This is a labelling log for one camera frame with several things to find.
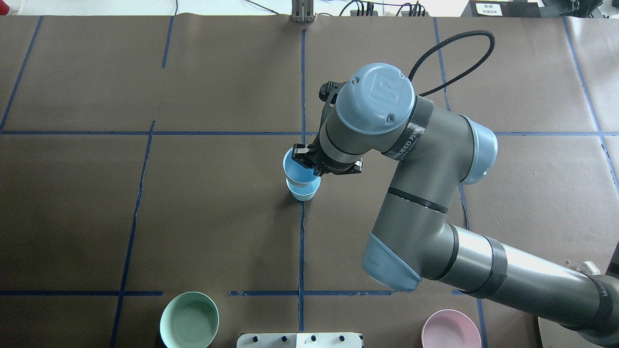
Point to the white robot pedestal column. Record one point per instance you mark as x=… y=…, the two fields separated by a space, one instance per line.
x=301 y=340

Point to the pink bowl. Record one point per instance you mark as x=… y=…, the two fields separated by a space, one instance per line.
x=450 y=329

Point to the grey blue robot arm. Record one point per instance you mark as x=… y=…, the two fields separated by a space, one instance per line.
x=437 y=152

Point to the white toaster plug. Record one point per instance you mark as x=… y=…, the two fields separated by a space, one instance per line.
x=588 y=268

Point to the black power strip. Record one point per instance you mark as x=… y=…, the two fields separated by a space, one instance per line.
x=366 y=8

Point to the green bowl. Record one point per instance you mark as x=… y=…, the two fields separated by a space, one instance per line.
x=190 y=320

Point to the aluminium frame post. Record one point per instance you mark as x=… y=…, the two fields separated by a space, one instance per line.
x=302 y=11

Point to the light blue cup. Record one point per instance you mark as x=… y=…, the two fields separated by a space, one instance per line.
x=298 y=175
x=305 y=193

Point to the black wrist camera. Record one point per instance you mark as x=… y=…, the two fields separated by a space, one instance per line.
x=329 y=91

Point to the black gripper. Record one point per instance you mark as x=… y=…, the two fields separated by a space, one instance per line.
x=325 y=166

